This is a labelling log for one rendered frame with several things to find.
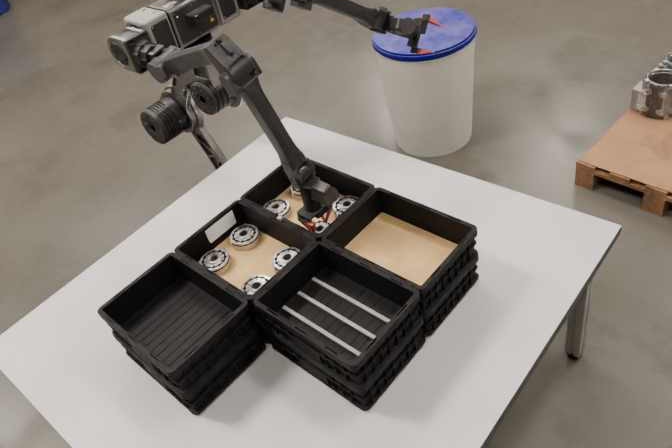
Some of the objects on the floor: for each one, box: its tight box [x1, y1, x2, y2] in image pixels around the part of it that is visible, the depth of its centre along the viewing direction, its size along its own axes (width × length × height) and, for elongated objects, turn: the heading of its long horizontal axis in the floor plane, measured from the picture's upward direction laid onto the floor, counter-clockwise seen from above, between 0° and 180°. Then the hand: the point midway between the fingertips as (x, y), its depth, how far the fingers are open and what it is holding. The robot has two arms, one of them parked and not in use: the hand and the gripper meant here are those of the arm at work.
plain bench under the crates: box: [0, 117, 622, 448], centre depth 231 cm, size 160×160×70 cm
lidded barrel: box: [372, 7, 477, 157], centre depth 360 cm, size 58×58×71 cm
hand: (318, 226), depth 204 cm, fingers open, 6 cm apart
